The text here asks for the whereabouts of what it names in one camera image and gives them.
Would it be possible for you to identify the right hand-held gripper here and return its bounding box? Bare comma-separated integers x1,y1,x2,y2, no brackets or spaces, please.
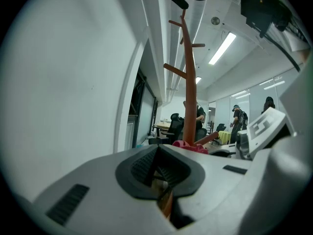
220,55,313,235

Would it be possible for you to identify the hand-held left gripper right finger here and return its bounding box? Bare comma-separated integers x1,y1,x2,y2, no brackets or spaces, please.
153,144,253,235

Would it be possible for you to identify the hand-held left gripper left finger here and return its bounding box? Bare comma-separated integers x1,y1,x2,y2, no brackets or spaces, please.
33,144,177,235

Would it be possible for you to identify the red cloth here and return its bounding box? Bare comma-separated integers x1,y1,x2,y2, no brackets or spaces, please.
172,140,209,154

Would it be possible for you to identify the brown wooden coat rack pole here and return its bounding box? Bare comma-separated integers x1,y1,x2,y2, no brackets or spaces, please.
151,8,220,217

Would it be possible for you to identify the yellow table cloth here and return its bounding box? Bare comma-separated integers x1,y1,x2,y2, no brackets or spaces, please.
218,130,232,144

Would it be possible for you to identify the black office chair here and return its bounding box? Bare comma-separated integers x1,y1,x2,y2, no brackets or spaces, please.
160,113,184,144
195,128,208,142

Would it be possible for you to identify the wooden table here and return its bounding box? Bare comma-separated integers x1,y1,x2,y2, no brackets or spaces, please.
153,122,172,138

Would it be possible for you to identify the black box device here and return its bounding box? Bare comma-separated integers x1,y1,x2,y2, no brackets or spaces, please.
239,0,295,39

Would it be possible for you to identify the black door frame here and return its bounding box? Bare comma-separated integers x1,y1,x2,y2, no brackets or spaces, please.
128,68,147,149

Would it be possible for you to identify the black cable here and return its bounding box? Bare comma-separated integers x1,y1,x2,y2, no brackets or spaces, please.
265,29,301,72

